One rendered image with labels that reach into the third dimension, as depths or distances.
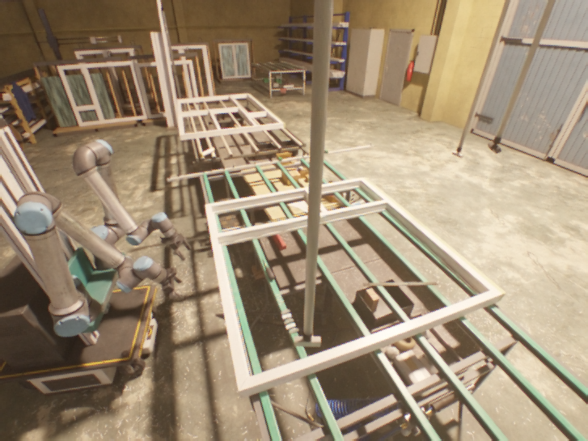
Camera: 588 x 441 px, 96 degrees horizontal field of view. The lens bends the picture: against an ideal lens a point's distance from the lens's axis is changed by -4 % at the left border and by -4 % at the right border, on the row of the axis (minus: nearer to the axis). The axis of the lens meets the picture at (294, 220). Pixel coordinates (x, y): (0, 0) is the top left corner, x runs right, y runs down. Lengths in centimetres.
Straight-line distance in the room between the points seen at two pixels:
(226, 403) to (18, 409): 146
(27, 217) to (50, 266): 26
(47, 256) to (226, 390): 145
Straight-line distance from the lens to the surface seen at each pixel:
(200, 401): 237
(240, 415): 228
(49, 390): 274
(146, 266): 171
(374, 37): 1082
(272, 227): 202
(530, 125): 754
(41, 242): 155
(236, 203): 233
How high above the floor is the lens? 212
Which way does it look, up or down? 35 degrees down
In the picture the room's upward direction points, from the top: straight up
